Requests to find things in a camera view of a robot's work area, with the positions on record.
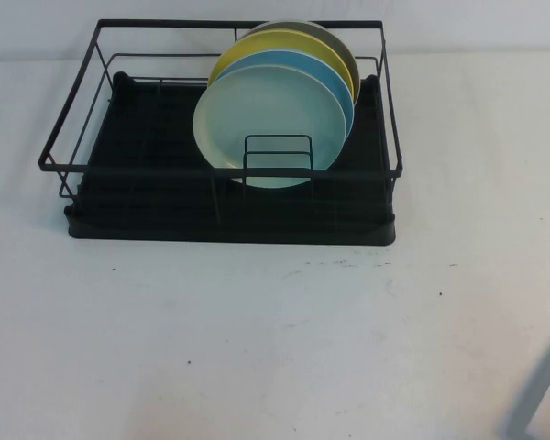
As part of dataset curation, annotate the mint green plate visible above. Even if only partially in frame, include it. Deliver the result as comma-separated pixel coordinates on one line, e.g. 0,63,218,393
192,64,349,190

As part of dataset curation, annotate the light blue plate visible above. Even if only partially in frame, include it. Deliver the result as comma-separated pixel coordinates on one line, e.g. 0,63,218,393
214,49,356,143

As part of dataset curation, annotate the yellow plate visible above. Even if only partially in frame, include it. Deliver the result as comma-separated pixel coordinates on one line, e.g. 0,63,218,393
207,30,357,106

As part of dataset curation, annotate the olive grey plate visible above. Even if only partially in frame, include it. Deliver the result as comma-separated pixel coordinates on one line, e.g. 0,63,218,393
245,19,362,106

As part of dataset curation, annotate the black plastic drip tray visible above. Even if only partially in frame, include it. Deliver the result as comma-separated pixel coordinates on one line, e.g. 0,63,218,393
63,71,398,245

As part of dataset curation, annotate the black wire dish rack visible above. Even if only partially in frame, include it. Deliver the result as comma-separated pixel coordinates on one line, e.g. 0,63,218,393
37,17,403,201

